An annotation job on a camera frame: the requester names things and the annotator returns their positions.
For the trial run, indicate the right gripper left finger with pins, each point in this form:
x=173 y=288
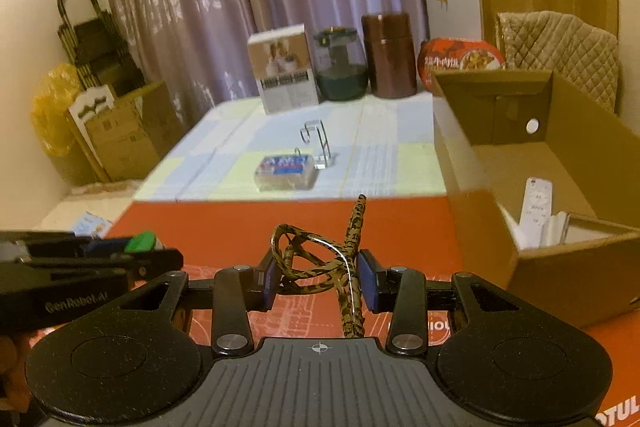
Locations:
x=238 y=291

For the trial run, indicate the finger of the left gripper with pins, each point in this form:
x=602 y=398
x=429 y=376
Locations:
x=97 y=245
x=141 y=265

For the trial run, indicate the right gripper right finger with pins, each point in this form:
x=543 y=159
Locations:
x=401 y=292

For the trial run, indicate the green lid small jar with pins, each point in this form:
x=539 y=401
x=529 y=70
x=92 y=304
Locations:
x=143 y=243

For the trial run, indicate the leopard print hair claw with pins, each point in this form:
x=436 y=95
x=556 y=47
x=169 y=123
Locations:
x=312 y=264

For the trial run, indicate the blue toothpick box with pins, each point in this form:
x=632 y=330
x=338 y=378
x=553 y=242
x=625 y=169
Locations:
x=286 y=172

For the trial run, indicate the chrome wire hook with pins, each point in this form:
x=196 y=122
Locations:
x=314 y=132

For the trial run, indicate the person's hand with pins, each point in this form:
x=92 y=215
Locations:
x=13 y=355

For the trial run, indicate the leaflet on floor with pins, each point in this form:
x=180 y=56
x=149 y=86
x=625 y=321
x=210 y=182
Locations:
x=89 y=224

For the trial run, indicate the red Motul cardboard sheet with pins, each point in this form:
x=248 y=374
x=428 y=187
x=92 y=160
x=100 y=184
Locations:
x=321 y=334

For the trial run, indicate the flat cardboard boxes stack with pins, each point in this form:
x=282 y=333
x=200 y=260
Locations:
x=125 y=138

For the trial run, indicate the yellow plastic bag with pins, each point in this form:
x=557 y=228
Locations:
x=55 y=93

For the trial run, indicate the pastel checkered tablecloth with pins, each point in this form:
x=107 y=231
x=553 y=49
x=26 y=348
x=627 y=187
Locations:
x=379 y=148

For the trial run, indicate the white remote control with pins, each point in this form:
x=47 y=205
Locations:
x=536 y=209

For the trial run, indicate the open brown cardboard box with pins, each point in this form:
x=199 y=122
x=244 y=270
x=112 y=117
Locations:
x=493 y=131

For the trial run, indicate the black folding step ladder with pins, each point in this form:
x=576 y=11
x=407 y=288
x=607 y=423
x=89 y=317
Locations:
x=99 y=52

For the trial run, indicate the green glass jar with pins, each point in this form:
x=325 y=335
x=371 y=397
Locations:
x=341 y=67

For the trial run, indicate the white product box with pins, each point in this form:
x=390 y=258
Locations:
x=282 y=68

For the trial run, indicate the red instant meal box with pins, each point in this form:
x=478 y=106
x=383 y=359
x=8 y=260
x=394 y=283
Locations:
x=456 y=54

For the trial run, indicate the brown cylindrical canister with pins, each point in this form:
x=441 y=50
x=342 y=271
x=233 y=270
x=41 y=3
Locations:
x=388 y=41

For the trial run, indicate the beige quilted cushion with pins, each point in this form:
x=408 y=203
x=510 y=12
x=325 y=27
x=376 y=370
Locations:
x=585 y=55

